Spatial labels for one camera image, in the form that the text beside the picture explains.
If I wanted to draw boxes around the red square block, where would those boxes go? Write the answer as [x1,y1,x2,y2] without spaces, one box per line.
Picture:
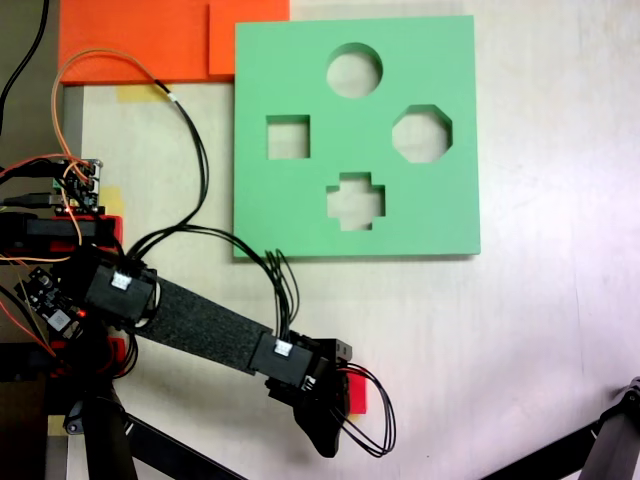
[346,373,370,416]

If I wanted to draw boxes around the orange flat block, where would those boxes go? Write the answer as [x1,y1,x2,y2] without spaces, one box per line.
[58,0,291,85]

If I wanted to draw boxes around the green shape sorting board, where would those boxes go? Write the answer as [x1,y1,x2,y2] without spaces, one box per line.
[232,14,482,262]

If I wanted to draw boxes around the yellow tape strip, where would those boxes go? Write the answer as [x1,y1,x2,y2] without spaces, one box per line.
[102,185,126,217]
[117,83,175,103]

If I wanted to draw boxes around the black notched tripod leg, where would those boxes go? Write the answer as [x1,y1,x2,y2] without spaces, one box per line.
[582,375,640,480]

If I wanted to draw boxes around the green circuit board with connectors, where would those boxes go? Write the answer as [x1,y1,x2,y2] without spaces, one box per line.
[51,158,107,217]

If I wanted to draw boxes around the black circuit board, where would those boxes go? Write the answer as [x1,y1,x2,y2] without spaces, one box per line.
[17,266,89,341]

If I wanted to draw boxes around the black gripper wire loop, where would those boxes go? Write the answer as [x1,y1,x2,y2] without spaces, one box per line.
[327,363,398,459]

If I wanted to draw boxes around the black arm wire bundle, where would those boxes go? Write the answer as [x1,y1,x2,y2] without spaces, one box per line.
[122,224,301,346]

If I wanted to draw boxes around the black wire from board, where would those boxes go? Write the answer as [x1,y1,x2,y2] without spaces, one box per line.
[152,78,209,259]

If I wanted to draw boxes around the black usb cable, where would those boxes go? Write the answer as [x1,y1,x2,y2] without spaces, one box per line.
[0,191,66,207]

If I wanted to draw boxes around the long orange wire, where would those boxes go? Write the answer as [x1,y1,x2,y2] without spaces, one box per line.
[51,48,176,174]

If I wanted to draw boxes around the thick black cable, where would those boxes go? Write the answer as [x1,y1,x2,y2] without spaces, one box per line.
[0,0,51,136]

